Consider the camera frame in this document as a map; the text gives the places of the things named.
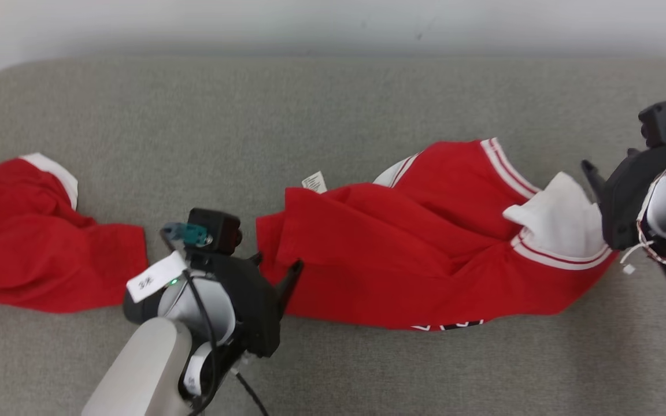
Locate white handwritten paper label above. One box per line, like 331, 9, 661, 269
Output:
126, 251, 189, 303

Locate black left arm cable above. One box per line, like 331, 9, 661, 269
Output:
182, 269, 270, 416

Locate red white basketball jersey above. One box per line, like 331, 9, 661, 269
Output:
256, 137, 620, 332

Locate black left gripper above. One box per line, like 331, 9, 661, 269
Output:
209, 251, 305, 359

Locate red white wire bundle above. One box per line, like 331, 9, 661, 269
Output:
621, 166, 666, 307

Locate red white-trimmed shorts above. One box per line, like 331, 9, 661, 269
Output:
0, 153, 149, 314

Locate teal left camera connector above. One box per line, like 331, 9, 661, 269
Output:
160, 222, 213, 250

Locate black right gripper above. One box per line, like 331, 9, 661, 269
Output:
580, 143, 666, 251

